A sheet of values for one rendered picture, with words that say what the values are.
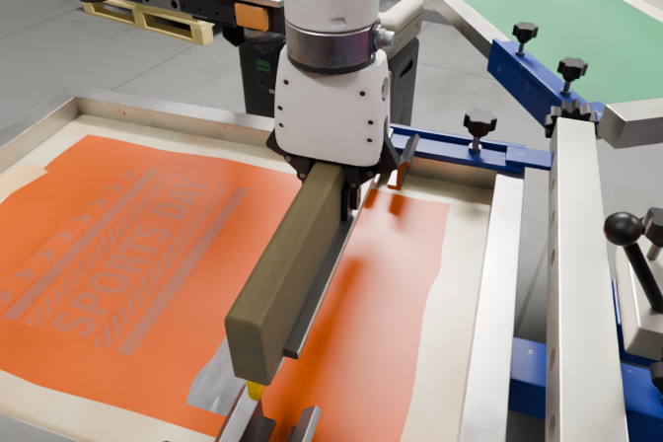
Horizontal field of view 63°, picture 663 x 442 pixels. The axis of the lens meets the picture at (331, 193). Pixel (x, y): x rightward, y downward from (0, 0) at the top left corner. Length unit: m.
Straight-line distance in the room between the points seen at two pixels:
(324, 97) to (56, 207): 0.50
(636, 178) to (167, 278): 2.34
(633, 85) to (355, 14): 0.86
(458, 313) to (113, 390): 0.37
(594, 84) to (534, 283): 1.04
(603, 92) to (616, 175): 1.59
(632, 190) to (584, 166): 1.91
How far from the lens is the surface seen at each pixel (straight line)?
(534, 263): 2.14
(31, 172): 0.94
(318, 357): 0.59
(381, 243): 0.71
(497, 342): 0.58
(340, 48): 0.43
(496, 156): 0.81
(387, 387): 0.58
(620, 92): 1.17
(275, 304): 0.40
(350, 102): 0.46
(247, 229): 0.73
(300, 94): 0.47
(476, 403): 0.54
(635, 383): 0.70
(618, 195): 2.61
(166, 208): 0.79
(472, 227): 0.75
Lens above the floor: 1.44
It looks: 39 degrees down
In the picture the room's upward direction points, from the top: straight up
